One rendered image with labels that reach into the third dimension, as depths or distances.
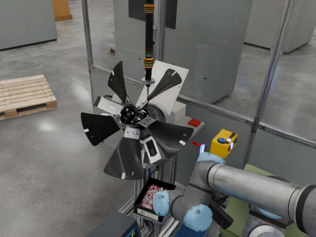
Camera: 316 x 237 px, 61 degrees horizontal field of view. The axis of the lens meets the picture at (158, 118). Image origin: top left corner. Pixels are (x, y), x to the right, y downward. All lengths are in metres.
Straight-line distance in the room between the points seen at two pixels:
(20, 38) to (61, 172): 4.51
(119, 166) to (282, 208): 1.05
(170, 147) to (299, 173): 1.06
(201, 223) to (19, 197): 2.30
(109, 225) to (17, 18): 6.24
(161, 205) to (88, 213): 1.78
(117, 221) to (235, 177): 0.44
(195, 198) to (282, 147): 1.33
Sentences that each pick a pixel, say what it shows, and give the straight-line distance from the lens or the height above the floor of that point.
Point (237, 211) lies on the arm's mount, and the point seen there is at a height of 1.14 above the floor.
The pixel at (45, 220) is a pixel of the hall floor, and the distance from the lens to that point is 2.64.
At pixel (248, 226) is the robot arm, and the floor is 1.27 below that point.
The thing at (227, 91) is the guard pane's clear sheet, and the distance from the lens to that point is 2.00.
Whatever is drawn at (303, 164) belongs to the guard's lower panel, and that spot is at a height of 0.81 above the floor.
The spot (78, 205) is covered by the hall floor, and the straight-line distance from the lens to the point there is 2.67.
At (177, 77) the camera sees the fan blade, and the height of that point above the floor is 1.42.
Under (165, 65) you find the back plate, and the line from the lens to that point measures 1.82.
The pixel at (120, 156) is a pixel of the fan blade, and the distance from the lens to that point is 1.51.
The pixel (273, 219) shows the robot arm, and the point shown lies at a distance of 0.94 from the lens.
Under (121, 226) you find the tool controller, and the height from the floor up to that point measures 1.25.
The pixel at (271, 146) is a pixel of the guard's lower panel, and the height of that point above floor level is 0.85.
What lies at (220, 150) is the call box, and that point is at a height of 1.03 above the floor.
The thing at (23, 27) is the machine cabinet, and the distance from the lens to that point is 6.97.
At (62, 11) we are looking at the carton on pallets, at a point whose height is 0.26.
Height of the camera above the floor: 2.00
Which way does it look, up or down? 32 degrees down
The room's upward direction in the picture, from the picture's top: 2 degrees clockwise
